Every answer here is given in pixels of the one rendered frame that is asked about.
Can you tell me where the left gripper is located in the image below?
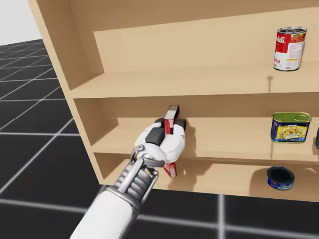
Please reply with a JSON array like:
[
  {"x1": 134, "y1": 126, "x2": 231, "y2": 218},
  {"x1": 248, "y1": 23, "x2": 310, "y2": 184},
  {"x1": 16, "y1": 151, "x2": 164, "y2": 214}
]
[{"x1": 134, "y1": 119, "x2": 188, "y2": 164}]

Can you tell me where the pale wooden shelf unit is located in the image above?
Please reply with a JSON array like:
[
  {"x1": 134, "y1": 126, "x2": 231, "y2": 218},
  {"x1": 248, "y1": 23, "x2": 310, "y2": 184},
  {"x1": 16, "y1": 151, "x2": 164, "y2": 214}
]
[{"x1": 27, "y1": 0, "x2": 319, "y2": 203}]

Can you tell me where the green and blue rectangular can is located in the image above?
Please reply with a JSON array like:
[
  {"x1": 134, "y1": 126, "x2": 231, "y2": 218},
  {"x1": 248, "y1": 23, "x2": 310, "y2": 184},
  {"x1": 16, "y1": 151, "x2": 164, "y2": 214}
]
[{"x1": 270, "y1": 111, "x2": 313, "y2": 144}]

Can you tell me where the red and white carton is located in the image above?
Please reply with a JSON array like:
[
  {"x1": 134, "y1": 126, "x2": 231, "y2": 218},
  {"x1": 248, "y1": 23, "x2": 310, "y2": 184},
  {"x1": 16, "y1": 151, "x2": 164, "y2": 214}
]
[{"x1": 162, "y1": 161, "x2": 179, "y2": 179}]

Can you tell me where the blue flat can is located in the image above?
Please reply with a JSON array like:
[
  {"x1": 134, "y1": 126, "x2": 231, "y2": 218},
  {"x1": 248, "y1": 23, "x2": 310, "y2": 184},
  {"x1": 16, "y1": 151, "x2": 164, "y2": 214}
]
[{"x1": 266, "y1": 166, "x2": 296, "y2": 191}]

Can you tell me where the red and white can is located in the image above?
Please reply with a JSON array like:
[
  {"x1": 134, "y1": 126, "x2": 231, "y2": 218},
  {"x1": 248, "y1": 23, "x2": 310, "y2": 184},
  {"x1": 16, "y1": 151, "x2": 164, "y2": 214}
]
[{"x1": 273, "y1": 26, "x2": 308, "y2": 72}]

